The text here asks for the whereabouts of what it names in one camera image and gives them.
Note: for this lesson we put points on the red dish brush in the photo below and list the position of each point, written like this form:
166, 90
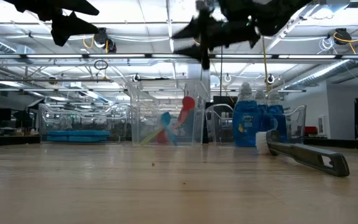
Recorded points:
188, 102

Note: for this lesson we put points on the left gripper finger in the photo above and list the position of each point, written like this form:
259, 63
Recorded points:
76, 7
65, 28

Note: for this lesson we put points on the yellow-green dish brush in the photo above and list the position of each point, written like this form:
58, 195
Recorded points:
151, 138

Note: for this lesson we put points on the red box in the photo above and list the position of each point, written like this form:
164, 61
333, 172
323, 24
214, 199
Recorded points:
308, 130

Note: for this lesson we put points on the white building pillar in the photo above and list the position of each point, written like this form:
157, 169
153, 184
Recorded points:
194, 77

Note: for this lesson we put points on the wide shallow clear bin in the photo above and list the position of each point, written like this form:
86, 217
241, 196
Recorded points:
73, 121

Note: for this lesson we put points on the tall clear plastic bin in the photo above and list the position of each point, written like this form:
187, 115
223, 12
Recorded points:
197, 130

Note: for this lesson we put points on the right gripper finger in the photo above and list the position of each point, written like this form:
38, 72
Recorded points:
193, 52
191, 31

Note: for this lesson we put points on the grey dish brush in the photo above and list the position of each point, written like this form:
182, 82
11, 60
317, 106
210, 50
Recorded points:
306, 155

